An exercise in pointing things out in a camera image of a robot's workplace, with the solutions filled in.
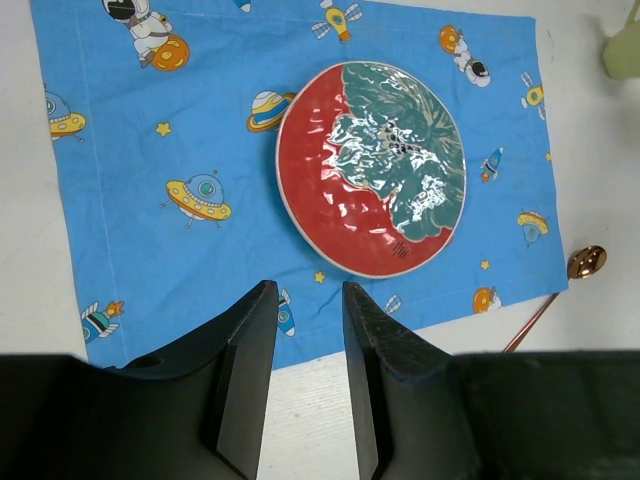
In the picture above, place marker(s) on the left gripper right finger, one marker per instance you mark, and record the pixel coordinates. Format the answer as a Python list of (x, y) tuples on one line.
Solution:
[(421, 413)]

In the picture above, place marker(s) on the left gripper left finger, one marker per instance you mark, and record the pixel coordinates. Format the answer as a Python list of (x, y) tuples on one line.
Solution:
[(193, 409)]

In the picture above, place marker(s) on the copper spoon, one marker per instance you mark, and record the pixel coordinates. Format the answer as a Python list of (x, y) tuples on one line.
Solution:
[(582, 264)]

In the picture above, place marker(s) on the red and teal plate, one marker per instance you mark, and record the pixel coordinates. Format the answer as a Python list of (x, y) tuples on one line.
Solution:
[(371, 169)]

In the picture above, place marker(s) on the blue space-print placemat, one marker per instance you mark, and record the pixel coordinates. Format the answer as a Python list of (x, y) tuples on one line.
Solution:
[(164, 117)]

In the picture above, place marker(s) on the pale green mug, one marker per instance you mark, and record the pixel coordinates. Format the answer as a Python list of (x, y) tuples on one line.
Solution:
[(620, 55)]

